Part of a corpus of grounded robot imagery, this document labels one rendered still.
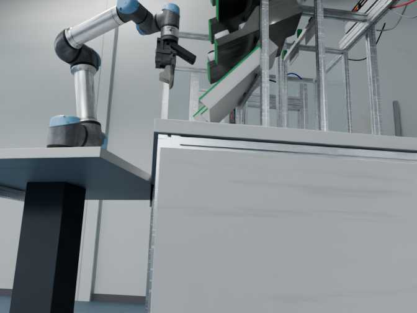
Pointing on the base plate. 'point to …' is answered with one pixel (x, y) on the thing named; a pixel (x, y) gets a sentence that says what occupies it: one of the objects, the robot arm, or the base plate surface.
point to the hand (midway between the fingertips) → (172, 86)
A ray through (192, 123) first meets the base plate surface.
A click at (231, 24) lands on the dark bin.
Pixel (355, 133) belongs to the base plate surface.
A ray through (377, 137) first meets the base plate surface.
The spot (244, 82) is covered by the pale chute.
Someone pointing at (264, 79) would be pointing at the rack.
